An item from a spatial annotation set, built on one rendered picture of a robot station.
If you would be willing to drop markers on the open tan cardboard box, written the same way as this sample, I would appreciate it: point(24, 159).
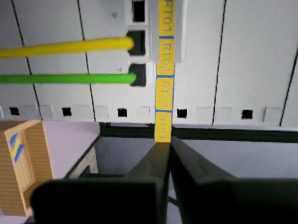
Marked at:
point(33, 166)

